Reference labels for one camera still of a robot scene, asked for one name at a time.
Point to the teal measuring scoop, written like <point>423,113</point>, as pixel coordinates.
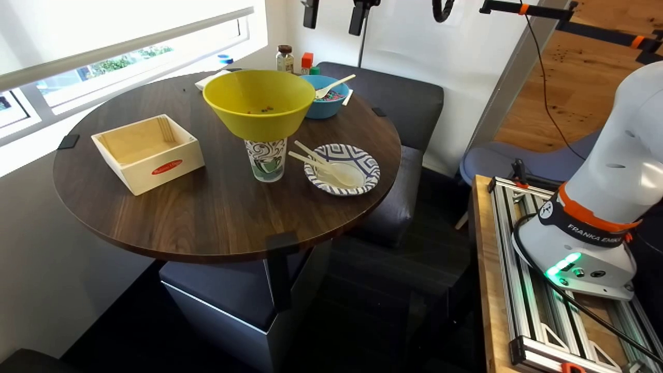
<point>227,60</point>

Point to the pale wooden chopstick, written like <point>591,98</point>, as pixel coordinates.
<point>313,159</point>
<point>308,162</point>

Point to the patterned paper plate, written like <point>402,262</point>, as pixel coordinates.
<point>357,168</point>

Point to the blue grey round chair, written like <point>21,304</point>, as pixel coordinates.
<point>498,162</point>

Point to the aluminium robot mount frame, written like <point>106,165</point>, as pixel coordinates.
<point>539,304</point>

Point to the white roller blind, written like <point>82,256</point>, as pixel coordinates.
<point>105,33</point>

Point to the black table clip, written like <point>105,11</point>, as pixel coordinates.
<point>69,142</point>

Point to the pale wooden box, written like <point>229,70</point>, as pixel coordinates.
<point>147,172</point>

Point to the colourful small beads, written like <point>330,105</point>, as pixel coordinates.
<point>335,97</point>
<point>264,109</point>

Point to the black camera stand bar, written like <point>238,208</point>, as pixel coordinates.
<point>601,34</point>

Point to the white paper sheet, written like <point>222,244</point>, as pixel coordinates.
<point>211,79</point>

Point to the black table bracket leg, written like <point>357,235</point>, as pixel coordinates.
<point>380,110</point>
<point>280,270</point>

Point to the wooden bench top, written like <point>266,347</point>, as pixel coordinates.
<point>487,277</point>

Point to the yellow plastic bowl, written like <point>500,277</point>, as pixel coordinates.
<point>259,121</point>

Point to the jar with orange lid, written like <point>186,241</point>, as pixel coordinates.
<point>308,63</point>

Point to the glass jar dark lid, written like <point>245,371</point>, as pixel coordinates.
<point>285,61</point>

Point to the white plastic spoon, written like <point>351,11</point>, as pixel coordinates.
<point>338,83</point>

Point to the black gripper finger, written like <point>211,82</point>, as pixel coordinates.
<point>312,13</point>
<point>364,13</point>

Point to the blue bowl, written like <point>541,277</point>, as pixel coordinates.
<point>329,107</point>

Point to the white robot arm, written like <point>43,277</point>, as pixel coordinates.
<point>623,159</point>

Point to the dark grey ottoman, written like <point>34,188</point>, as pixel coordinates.
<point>407,105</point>
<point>396,200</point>

